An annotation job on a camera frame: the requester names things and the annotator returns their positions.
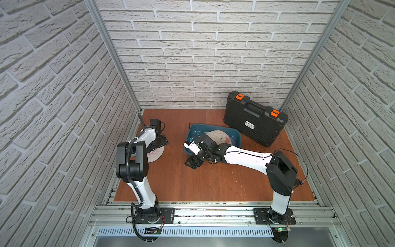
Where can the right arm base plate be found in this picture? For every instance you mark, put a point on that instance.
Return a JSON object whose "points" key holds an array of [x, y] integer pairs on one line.
{"points": [[274, 216]]}

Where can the teal plastic storage box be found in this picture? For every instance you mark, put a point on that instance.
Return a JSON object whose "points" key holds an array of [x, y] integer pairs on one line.
{"points": [[198, 130]]}

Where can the aluminium corner post left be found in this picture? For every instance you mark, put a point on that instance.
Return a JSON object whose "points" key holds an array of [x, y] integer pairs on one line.
{"points": [[101, 26]]}

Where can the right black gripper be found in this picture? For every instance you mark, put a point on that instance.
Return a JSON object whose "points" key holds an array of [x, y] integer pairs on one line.
{"points": [[191, 163]]}

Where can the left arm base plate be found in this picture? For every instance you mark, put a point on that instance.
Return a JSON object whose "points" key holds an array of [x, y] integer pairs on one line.
{"points": [[154, 215]]}

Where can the aluminium corner post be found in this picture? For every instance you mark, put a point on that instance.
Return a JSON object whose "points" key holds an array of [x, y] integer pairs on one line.
{"points": [[101, 26], [329, 28]]}

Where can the black plastic tool case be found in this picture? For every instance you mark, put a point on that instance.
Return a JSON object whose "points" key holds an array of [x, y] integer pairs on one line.
{"points": [[262, 124]]}

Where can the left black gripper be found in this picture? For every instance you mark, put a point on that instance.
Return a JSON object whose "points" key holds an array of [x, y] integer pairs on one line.
{"points": [[159, 141]]}

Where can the pink rainbow unicorn coaster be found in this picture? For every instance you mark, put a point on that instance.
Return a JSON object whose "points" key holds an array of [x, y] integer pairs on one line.
{"points": [[155, 154]]}

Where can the aluminium corner post right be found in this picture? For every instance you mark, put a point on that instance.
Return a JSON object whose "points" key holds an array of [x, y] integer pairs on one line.
{"points": [[329, 28]]}

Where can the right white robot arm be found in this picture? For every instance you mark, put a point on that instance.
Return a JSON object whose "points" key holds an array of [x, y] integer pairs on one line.
{"points": [[277, 167]]}

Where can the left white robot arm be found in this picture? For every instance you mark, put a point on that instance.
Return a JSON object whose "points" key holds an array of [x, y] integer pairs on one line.
{"points": [[133, 165]]}

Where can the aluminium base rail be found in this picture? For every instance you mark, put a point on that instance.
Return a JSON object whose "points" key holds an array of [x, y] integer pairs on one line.
{"points": [[211, 219]]}

